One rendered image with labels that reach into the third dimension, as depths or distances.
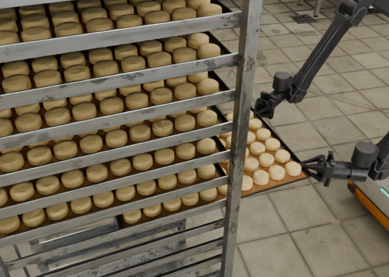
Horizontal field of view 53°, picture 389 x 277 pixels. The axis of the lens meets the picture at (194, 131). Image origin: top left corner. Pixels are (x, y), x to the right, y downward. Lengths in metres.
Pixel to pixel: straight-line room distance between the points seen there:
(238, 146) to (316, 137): 1.96
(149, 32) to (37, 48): 0.20
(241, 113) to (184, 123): 0.14
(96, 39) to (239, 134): 0.40
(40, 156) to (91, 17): 0.32
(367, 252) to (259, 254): 0.56
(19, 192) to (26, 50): 0.37
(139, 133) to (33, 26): 0.32
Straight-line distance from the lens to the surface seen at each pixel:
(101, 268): 1.91
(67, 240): 1.70
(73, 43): 0.74
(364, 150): 1.26
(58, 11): 0.86
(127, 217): 1.09
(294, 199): 2.40
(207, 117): 0.96
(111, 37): 0.74
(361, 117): 3.22
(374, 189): 2.30
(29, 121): 0.86
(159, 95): 0.88
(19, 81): 0.81
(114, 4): 0.89
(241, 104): 0.88
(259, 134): 1.36
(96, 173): 0.96
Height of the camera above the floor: 1.71
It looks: 37 degrees down
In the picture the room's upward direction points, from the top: straight up
